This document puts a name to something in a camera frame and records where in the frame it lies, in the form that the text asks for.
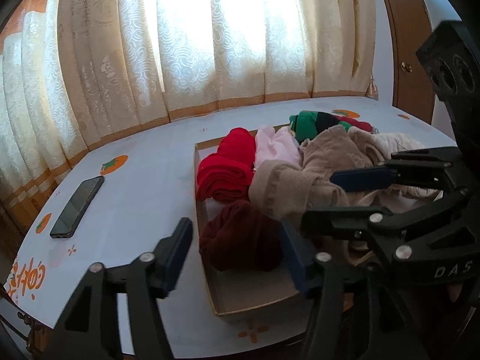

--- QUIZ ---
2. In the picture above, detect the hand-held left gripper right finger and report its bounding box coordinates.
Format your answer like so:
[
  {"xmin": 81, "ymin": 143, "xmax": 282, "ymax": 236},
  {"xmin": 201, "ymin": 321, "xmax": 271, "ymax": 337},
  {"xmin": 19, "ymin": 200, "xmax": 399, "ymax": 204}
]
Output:
[{"xmin": 279, "ymin": 219, "xmax": 424, "ymax": 360}]

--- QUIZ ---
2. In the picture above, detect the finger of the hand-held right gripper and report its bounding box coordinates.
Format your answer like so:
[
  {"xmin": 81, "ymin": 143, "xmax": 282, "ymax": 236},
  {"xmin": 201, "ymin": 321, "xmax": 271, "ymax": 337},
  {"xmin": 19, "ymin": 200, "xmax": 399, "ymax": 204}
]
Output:
[
  {"xmin": 330, "ymin": 146, "xmax": 463, "ymax": 196},
  {"xmin": 302, "ymin": 188, "xmax": 473, "ymax": 264}
]

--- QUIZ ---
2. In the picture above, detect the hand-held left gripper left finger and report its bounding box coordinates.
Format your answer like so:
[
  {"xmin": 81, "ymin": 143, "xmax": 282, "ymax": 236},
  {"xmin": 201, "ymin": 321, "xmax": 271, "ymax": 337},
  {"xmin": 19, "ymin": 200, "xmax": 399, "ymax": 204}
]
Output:
[{"xmin": 45, "ymin": 217, "xmax": 194, "ymax": 360}]

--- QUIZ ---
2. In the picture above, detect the cream white underwear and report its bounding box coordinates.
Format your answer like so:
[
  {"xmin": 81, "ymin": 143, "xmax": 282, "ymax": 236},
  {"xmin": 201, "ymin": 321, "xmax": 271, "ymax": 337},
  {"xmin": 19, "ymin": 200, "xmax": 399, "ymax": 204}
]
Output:
[{"xmin": 348, "ymin": 127, "xmax": 444, "ymax": 200}]

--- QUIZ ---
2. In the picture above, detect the red underwear with white trim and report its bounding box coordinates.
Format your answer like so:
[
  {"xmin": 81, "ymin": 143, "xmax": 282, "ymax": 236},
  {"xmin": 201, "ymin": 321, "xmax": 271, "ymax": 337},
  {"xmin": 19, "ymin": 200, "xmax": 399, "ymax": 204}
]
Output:
[{"xmin": 335, "ymin": 117, "xmax": 375, "ymax": 134}]

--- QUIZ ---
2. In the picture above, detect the shallow cardboard box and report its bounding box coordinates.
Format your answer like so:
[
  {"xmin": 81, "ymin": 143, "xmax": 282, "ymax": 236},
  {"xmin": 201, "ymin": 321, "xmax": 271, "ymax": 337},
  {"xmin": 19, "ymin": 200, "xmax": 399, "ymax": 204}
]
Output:
[{"xmin": 193, "ymin": 124, "xmax": 377, "ymax": 323}]

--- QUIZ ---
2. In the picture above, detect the large beige underwear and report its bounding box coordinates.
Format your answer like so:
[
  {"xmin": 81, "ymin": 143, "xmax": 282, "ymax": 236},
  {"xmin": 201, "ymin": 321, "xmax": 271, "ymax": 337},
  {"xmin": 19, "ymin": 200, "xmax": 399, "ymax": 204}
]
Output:
[{"xmin": 248, "ymin": 159, "xmax": 352, "ymax": 221}]

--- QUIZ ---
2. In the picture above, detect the pink underwear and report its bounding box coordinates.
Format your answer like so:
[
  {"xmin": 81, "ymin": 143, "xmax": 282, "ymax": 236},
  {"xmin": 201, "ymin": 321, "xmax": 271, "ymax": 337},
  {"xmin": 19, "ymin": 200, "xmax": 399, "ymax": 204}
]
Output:
[{"xmin": 253, "ymin": 125, "xmax": 305, "ymax": 175}]

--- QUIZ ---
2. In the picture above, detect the bright red underwear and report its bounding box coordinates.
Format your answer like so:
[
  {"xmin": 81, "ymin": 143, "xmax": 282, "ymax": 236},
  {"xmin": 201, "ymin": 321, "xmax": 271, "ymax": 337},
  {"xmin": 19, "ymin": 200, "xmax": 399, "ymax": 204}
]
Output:
[{"xmin": 195, "ymin": 127, "xmax": 256, "ymax": 202}]

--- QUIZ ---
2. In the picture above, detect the white orange printed table cover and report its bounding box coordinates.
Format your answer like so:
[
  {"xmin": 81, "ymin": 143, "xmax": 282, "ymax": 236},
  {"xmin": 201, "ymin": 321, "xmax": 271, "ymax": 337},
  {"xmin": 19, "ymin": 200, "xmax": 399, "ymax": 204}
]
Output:
[{"xmin": 0, "ymin": 95, "xmax": 459, "ymax": 360}]

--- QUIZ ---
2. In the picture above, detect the curtain tassel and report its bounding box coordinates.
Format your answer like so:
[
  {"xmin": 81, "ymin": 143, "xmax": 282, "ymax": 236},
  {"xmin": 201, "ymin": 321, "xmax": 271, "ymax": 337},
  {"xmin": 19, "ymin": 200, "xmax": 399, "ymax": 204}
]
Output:
[{"xmin": 365, "ymin": 75, "xmax": 380, "ymax": 101}]

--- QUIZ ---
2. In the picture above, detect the brown wooden door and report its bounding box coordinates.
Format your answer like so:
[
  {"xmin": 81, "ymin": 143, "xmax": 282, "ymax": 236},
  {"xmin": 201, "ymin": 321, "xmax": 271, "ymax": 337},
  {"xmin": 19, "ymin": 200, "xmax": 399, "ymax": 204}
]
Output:
[{"xmin": 375, "ymin": 0, "xmax": 438, "ymax": 125}]

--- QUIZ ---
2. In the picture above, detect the black smartphone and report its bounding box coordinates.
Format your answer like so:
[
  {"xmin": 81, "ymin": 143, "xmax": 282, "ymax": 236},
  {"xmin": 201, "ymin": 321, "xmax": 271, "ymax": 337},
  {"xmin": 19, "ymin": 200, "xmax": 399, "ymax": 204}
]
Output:
[{"xmin": 50, "ymin": 175, "xmax": 105, "ymax": 239}]

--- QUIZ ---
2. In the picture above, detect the cream patterned curtain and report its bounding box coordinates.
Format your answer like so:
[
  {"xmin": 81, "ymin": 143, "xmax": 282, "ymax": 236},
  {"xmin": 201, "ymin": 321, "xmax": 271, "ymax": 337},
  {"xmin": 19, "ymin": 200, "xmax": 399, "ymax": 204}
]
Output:
[{"xmin": 0, "ymin": 0, "xmax": 378, "ymax": 212}]

